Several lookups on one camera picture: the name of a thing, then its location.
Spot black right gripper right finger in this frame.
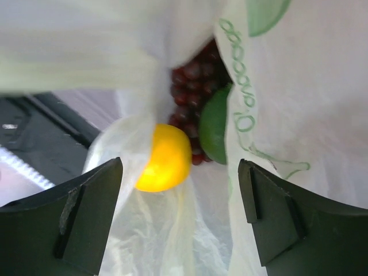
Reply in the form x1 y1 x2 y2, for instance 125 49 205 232
238 160 367 275

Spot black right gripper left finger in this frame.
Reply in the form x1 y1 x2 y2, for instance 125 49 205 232
1 158 123 275

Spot green avocado print plastic bag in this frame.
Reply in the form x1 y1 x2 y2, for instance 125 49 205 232
1 1 367 275

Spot yellow apple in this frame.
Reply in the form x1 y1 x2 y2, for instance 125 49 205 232
135 124 191 193

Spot green avocado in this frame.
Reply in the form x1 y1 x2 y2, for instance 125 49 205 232
198 83 232 165

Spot red grape bunch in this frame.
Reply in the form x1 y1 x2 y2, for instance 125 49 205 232
168 40 232 166

